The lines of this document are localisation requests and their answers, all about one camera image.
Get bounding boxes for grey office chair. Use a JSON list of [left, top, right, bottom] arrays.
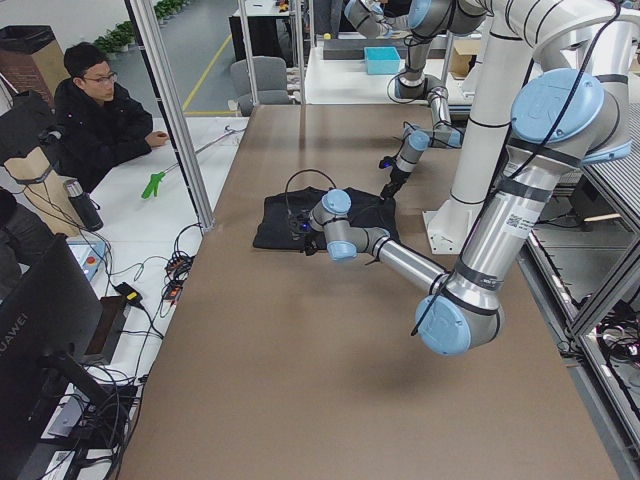
[[230, 56, 291, 117]]

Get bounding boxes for black thermos bottle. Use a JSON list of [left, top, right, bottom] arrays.
[[63, 178, 103, 232]]

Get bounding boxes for red usb hub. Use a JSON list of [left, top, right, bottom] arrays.
[[162, 250, 195, 305]]

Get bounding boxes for blue plastic bin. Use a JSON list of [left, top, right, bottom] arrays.
[[364, 46, 401, 75]]

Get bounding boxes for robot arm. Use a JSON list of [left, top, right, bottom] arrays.
[[309, 68, 632, 356], [375, 1, 486, 201]]

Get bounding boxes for cardboard box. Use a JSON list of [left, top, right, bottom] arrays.
[[449, 39, 481, 79]]

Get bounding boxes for seated man in black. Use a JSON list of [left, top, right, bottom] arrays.
[[54, 42, 169, 193]]

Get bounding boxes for aluminium frame post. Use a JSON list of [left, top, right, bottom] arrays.
[[124, 0, 215, 232]]

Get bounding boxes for black computer monitor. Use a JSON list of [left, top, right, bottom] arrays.
[[1, 234, 108, 470]]

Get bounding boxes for black power adapter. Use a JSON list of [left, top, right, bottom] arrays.
[[114, 282, 143, 308]]

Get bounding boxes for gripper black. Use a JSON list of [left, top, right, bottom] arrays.
[[380, 167, 410, 201], [303, 230, 320, 257]]

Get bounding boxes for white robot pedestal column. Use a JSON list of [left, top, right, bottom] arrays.
[[425, 1, 541, 254]]

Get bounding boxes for teach pendant with red button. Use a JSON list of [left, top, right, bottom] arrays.
[[66, 239, 109, 282]]

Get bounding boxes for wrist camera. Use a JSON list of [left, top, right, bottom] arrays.
[[287, 210, 311, 240], [378, 156, 396, 169]]

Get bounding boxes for green handled reacher grabber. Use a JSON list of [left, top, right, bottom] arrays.
[[139, 124, 241, 200]]

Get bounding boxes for black printed t-shirt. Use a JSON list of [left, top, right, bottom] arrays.
[[253, 186, 400, 251]]

